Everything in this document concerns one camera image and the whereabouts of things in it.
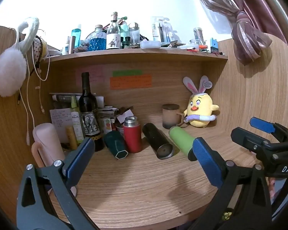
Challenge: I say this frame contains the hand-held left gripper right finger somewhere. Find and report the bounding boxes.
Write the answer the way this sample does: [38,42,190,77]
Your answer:
[187,136,273,230]

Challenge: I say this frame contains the pink cup with handle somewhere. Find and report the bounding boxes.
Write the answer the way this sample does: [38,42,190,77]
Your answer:
[32,123,78,196]

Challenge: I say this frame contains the clear labelled glass bottle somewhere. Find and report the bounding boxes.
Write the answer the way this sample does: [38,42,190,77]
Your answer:
[106,12,122,50]

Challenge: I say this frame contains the brown lidded mug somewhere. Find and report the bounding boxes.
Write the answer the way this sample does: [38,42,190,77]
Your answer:
[162,104,184,129]

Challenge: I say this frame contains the orange sticky note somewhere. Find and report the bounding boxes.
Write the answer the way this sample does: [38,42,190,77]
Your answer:
[110,74,152,90]

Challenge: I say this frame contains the green sticky note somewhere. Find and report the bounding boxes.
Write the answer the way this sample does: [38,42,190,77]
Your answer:
[112,70,143,77]

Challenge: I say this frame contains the wooden shelf board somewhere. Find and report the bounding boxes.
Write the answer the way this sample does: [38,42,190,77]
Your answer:
[47,48,229,63]

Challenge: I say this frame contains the blue small box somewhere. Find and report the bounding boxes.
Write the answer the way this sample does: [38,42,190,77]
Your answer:
[210,38,219,53]

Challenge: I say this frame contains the pink sticky note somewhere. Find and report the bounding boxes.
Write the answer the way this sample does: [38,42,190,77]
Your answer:
[76,66,104,87]

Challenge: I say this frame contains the clear blister packaging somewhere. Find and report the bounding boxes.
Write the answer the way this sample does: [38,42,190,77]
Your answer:
[151,16,171,43]

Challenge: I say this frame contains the white flat case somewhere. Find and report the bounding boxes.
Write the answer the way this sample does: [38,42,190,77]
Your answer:
[140,40,161,49]

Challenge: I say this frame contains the small white bottle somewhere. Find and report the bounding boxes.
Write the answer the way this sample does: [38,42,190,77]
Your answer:
[62,36,70,55]

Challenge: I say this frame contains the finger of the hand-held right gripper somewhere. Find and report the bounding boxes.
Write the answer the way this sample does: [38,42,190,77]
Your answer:
[231,127,270,153]
[250,117,288,146]

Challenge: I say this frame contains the clear glass jar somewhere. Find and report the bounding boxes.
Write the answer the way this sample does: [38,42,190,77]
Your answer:
[193,27,205,46]

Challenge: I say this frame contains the blue liquid glass bottle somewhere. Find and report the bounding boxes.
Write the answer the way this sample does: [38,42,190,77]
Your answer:
[89,25,108,51]

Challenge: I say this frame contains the light green cup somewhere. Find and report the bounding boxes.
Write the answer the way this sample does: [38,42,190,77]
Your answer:
[168,126,198,161]

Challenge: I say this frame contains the clear round glass bottle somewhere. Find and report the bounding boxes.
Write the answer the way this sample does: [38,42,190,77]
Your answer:
[128,22,140,45]

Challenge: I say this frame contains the stack of cards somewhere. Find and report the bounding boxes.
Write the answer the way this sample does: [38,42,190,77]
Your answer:
[98,106,118,125]

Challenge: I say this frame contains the small carton with coloured dots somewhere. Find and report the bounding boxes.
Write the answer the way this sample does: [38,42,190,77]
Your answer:
[102,118,115,135]

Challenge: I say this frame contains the red thermos cup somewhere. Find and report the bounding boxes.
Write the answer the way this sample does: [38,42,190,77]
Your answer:
[123,116,142,153]

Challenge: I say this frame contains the mauve curtain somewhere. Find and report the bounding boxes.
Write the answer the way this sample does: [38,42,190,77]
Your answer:
[186,0,280,66]

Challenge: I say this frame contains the dark green hexagonal cup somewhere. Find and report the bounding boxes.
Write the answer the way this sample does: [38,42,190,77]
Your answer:
[103,131,129,160]

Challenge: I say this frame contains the black thermos cup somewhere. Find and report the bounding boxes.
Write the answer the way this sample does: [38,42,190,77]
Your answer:
[142,123,175,160]

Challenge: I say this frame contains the yellow tube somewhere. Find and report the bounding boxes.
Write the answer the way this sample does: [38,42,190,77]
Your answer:
[65,126,79,150]

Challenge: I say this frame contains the yellow chick plush toy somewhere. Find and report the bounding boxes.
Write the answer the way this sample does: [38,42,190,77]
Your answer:
[182,75,220,128]

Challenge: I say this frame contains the white cable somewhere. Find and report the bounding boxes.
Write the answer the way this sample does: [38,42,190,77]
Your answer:
[15,28,51,146]

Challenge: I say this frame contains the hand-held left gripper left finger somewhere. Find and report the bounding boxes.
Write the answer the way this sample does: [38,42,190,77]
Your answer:
[16,137,98,230]

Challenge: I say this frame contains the dark wine bottle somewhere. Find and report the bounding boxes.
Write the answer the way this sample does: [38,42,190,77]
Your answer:
[78,72,105,152]

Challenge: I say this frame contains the green spray bottle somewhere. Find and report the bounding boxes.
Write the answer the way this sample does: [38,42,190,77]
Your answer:
[70,96,85,145]

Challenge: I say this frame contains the teal plastic bottle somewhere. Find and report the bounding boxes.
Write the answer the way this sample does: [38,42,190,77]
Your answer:
[71,25,82,53]

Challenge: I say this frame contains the white handwritten paper note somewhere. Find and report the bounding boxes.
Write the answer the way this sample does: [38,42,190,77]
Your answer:
[50,108,74,144]

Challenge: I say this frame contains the white fluffy earmuffs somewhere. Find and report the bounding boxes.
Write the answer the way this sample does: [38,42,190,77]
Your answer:
[0,17,40,98]

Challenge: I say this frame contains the polka dot headband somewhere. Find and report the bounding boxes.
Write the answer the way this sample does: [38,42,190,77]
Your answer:
[32,35,48,73]

